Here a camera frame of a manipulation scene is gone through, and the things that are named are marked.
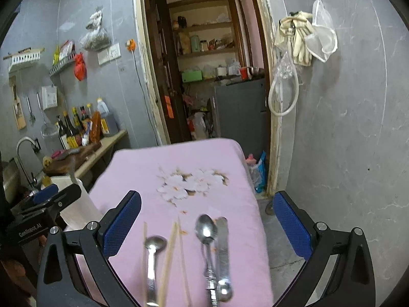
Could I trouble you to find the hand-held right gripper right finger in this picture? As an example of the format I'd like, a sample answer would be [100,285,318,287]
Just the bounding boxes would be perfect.
[271,190,376,307]

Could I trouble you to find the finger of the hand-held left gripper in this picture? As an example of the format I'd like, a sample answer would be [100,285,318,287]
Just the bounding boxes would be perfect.
[11,184,60,213]
[22,184,82,220]

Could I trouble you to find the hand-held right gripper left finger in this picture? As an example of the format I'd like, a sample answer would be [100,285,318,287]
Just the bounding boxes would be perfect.
[37,190,143,307]

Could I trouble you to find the small steel spoon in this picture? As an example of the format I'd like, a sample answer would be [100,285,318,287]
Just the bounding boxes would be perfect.
[144,236,167,307]

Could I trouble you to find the wooden chopstick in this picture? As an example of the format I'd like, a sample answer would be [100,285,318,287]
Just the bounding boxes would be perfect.
[157,221,178,307]
[177,216,193,307]

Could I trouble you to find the large ornate steel spoon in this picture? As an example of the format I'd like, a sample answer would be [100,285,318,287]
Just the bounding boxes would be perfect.
[195,214,221,307]

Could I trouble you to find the plain steel spoon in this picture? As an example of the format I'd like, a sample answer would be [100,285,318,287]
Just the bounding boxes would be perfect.
[215,278,234,303]

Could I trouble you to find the white bucket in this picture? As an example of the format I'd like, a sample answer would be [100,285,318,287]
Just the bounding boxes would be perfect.
[59,176,103,231]

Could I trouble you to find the brown wooden cutting board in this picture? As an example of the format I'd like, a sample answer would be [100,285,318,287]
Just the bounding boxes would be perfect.
[43,141,102,176]

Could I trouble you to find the steel sink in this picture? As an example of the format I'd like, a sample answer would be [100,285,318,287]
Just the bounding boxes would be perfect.
[0,158,36,205]

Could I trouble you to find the steel faucet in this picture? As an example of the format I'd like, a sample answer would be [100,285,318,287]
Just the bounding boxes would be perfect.
[16,136,40,189]

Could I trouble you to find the dark pump bottle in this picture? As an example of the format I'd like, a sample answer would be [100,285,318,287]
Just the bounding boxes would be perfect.
[56,115,69,150]

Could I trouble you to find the blue bag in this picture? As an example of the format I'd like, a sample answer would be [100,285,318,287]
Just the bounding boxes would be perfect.
[254,150,268,194]

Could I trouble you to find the hanging steel strainer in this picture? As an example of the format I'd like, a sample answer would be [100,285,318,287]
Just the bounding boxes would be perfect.
[36,92,59,137]

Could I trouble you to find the soy sauce bottle yellow cap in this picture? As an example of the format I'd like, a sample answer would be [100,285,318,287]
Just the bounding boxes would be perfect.
[64,110,79,148]

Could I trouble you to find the beige kitchen counter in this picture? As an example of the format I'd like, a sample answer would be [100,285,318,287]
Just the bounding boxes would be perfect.
[41,129,128,180]

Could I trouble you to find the orange noodle packet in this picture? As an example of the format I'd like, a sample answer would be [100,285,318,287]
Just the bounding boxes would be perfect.
[89,111,102,144]

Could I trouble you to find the tall dark sauce bottle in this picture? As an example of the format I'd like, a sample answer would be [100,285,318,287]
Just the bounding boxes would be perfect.
[72,107,84,138]

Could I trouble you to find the hanging wooden board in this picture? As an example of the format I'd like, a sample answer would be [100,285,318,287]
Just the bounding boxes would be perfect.
[12,77,27,130]

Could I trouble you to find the cooking oil jug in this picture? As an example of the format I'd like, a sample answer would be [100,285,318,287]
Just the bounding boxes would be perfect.
[96,97,119,135]

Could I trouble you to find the pink floral tablecloth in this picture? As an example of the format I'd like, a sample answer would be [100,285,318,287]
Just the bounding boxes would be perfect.
[65,137,274,307]

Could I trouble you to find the white plastic bag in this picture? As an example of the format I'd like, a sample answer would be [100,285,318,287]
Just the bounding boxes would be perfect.
[188,112,208,140]

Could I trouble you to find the grey cabinet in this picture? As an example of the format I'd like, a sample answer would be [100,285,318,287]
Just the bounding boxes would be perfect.
[209,77,270,163]

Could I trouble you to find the red plastic bag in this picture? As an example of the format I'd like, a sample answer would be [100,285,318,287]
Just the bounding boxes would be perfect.
[74,53,87,81]

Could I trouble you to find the orange door sticker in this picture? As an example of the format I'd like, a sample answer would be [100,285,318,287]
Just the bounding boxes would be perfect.
[164,95,175,119]

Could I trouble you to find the red snack packet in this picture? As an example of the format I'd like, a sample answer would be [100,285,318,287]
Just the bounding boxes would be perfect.
[60,40,75,60]

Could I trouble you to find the clear bag of dried goods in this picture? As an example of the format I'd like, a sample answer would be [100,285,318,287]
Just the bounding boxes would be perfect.
[78,6,112,52]

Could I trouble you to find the clear plastic bag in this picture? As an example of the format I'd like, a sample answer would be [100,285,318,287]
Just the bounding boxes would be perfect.
[274,51,296,84]

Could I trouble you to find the green box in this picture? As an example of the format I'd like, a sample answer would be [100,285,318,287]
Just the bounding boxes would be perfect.
[181,70,203,84]

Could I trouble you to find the dark wooden door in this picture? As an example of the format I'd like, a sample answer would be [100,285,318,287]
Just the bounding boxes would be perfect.
[149,0,192,144]

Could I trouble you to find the cream rubber gloves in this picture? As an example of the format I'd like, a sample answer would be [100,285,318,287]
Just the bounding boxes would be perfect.
[275,10,315,66]

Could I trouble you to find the white mesh bag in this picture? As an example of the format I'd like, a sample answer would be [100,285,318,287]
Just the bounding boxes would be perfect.
[303,0,338,63]

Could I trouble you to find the wooden shelf unit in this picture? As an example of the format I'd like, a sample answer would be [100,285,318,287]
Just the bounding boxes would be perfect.
[168,0,246,80]

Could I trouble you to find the worn wooden door frame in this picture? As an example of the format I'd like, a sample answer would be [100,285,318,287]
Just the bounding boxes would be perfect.
[132,0,285,199]

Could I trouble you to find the white box on wall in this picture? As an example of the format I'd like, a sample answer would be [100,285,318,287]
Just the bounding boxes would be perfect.
[41,85,58,109]

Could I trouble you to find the grey wall shelf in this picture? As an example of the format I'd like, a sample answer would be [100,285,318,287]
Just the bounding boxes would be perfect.
[49,51,79,77]

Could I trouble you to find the white hose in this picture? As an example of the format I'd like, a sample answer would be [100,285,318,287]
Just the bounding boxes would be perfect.
[268,22,300,116]

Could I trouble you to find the white wall rack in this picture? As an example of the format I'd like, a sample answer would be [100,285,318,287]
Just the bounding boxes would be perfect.
[3,47,45,72]

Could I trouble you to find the white power cable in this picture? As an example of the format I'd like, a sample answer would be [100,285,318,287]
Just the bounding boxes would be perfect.
[132,49,151,109]

